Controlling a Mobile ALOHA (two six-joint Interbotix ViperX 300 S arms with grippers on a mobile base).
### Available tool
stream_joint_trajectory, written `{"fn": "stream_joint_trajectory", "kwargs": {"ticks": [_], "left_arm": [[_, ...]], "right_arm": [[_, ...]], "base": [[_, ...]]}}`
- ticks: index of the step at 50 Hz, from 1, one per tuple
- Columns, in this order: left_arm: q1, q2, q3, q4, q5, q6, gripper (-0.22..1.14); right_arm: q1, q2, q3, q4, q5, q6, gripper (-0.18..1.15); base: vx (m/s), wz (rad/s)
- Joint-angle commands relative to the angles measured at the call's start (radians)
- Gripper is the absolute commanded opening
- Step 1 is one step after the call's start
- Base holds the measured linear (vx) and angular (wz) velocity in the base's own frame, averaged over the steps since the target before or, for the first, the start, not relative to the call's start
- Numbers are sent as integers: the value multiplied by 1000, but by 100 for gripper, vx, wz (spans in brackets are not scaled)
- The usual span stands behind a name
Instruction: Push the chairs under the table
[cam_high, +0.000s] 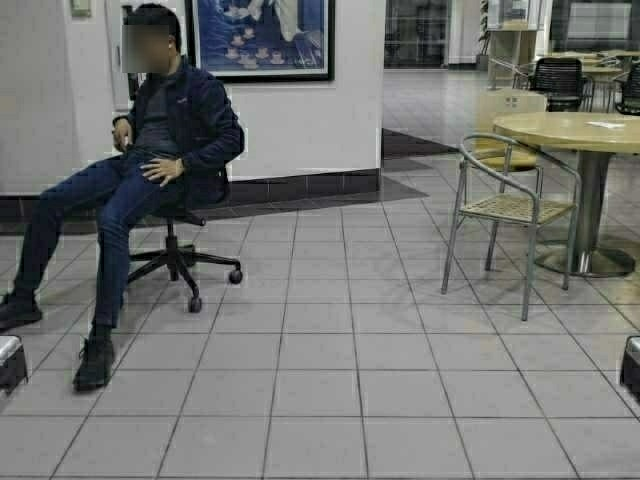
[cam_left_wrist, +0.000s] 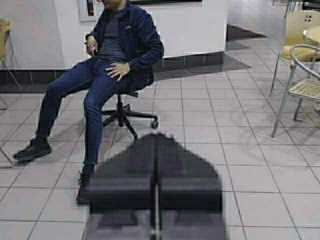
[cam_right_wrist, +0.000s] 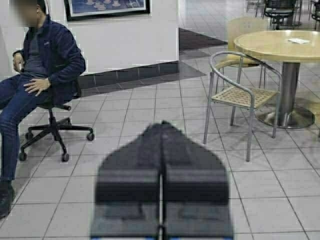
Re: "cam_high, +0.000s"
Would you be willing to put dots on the black swivel office chair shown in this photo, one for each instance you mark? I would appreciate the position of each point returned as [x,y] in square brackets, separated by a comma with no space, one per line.
[175,250]

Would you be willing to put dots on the seated man in dark jacket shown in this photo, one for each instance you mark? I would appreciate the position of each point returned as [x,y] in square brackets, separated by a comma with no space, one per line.
[174,145]

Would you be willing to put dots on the metal wicker armchair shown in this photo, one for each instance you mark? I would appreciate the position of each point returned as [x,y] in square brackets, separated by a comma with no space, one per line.
[514,203]

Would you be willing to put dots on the blue framed poster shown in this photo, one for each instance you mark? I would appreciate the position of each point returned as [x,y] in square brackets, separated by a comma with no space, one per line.
[262,41]

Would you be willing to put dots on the black mesh chair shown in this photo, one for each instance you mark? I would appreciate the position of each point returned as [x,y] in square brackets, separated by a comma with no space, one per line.
[561,81]

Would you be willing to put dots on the round beige pedestal table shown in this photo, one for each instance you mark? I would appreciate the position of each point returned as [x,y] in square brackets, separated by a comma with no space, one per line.
[596,137]

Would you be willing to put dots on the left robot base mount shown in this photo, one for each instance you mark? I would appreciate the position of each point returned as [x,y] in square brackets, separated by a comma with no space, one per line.
[13,363]

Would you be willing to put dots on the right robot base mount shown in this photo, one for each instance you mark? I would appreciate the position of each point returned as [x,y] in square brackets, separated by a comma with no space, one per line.
[629,371]

